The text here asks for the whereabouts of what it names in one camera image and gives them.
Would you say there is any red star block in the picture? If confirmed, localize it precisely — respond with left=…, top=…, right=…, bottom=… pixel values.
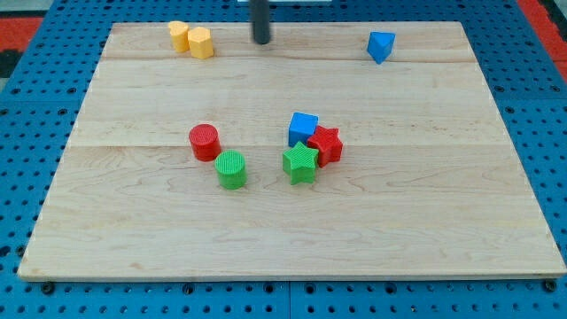
left=307, top=125, right=343, bottom=167

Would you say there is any yellow heart block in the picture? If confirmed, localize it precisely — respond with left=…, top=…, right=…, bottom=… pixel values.
left=167, top=20, right=190, bottom=52

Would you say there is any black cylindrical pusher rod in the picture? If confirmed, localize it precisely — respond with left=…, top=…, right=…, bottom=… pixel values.
left=249, top=0, right=271, bottom=45

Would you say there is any wooden board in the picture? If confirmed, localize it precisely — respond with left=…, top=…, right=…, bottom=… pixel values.
left=19, top=22, right=566, bottom=282

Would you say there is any green star block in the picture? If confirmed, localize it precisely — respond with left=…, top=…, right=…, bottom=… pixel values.
left=283, top=142, right=319, bottom=185

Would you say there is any blue triangle block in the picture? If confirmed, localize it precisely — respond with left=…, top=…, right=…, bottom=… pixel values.
left=367, top=31, right=396, bottom=65

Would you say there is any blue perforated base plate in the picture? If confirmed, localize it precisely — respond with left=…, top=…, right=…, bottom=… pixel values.
left=1, top=0, right=566, bottom=318

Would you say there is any yellow hexagon block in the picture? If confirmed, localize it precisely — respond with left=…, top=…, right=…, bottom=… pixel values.
left=188, top=27, right=214, bottom=59

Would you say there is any blue cube block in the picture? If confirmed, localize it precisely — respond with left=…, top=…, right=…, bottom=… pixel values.
left=288, top=113, right=319, bottom=147

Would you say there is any green cylinder block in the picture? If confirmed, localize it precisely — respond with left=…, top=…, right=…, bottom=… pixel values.
left=214, top=150, right=247, bottom=190

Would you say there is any red cylinder block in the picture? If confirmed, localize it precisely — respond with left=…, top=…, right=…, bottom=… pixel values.
left=189, top=123, right=221, bottom=161

